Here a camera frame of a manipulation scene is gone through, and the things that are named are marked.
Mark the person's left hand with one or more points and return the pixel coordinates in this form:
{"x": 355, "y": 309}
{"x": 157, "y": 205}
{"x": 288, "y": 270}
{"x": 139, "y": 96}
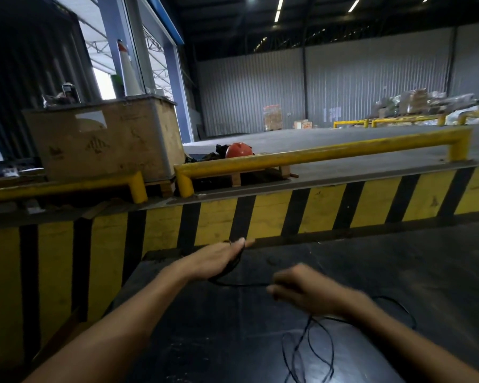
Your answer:
{"x": 207, "y": 261}

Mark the person's right hand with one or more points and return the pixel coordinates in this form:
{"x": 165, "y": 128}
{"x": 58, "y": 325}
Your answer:
{"x": 307, "y": 289}

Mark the person's left fingers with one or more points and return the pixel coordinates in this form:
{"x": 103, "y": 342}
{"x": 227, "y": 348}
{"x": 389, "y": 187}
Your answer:
{"x": 239, "y": 247}

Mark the person's right fingers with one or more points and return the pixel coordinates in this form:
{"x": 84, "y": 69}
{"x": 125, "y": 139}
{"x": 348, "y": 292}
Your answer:
{"x": 279, "y": 286}

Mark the person's right forearm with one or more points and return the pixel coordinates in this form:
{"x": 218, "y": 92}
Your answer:
{"x": 407, "y": 343}

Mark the person's left forearm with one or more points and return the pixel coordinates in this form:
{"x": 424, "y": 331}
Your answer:
{"x": 115, "y": 331}

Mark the yellow black striped dock edge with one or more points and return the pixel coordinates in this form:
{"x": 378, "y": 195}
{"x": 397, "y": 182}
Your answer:
{"x": 239, "y": 219}

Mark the orange hard hat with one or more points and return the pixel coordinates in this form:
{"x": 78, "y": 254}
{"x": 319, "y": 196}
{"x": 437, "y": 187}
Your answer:
{"x": 239, "y": 149}

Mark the dark cloth bundle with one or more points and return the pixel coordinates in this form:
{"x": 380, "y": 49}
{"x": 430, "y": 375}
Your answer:
{"x": 211, "y": 153}

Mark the wrapped pallet of boxes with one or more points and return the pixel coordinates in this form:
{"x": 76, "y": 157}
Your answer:
{"x": 272, "y": 117}

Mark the small cardboard box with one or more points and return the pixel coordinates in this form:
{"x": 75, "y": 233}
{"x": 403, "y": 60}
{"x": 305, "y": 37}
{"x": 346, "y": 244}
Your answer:
{"x": 303, "y": 124}

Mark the large plywood crate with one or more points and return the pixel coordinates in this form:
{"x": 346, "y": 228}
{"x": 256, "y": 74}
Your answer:
{"x": 103, "y": 139}

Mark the blue steel door column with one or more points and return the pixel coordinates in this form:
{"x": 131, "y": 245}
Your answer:
{"x": 175, "y": 67}

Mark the white traffic cone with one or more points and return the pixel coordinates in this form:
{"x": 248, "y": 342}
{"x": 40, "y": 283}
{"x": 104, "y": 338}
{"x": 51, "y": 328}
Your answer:
{"x": 128, "y": 71}

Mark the pile of wrapped goods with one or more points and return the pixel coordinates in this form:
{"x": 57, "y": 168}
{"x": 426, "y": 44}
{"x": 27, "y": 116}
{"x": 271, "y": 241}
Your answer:
{"x": 419, "y": 102}

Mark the long yellow guard rail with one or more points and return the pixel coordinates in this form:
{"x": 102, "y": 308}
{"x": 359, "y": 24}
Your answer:
{"x": 323, "y": 155}

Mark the short yellow guard rail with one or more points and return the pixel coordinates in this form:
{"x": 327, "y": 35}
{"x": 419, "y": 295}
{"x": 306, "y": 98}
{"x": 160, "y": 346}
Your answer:
{"x": 64, "y": 189}

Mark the distant yellow guard rail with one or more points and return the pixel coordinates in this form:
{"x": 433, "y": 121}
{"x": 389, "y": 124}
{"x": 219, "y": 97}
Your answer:
{"x": 407, "y": 120}

